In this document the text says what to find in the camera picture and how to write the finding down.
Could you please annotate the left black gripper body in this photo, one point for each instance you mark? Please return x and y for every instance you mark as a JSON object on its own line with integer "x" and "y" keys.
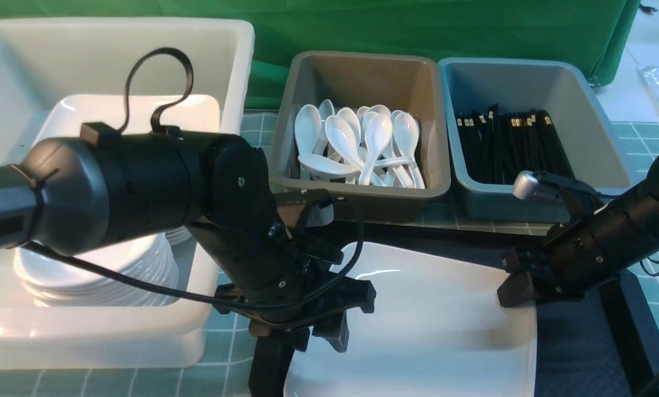
{"x": 283, "y": 287}

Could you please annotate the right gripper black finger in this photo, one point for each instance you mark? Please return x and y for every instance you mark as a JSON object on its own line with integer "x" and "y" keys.
{"x": 517, "y": 289}

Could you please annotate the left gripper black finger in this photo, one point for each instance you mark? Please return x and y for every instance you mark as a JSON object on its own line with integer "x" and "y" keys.
{"x": 351, "y": 293}

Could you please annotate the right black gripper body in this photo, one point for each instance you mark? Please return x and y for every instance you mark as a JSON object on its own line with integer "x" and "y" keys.
{"x": 565, "y": 266}

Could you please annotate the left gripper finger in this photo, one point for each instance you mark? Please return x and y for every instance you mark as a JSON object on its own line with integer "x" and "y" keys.
{"x": 335, "y": 330}

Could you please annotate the large white square plate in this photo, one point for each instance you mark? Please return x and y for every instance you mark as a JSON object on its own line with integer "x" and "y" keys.
{"x": 437, "y": 330}

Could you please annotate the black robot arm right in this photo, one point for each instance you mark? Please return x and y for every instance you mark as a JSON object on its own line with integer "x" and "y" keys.
{"x": 632, "y": 218}

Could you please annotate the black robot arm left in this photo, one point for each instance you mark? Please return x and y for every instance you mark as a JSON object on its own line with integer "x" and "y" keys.
{"x": 71, "y": 195}

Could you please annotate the black serving tray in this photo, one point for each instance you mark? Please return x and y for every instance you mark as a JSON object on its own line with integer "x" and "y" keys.
{"x": 572, "y": 353}

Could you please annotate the green checkered tablecloth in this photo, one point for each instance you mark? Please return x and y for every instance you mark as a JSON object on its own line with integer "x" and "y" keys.
{"x": 224, "y": 366}

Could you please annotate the stack of white plates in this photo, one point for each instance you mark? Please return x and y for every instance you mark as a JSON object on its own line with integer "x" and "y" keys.
{"x": 199, "y": 113}

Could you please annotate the pile of black chopsticks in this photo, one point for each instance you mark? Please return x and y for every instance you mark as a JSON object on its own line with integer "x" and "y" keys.
{"x": 497, "y": 146}

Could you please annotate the pile of white spoons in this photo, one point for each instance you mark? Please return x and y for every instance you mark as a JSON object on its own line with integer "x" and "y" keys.
{"x": 369, "y": 145}

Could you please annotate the blue plastic chopstick bin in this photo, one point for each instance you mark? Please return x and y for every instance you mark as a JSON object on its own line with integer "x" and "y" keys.
{"x": 588, "y": 139}

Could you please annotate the brown plastic spoon bin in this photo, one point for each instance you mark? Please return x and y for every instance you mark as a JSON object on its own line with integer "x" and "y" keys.
{"x": 407, "y": 83}

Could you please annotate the green backdrop cloth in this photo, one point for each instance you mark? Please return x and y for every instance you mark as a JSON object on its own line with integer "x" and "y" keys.
{"x": 590, "y": 35}

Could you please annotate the large white plastic bin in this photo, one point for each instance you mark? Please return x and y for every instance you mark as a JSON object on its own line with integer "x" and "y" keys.
{"x": 44, "y": 60}

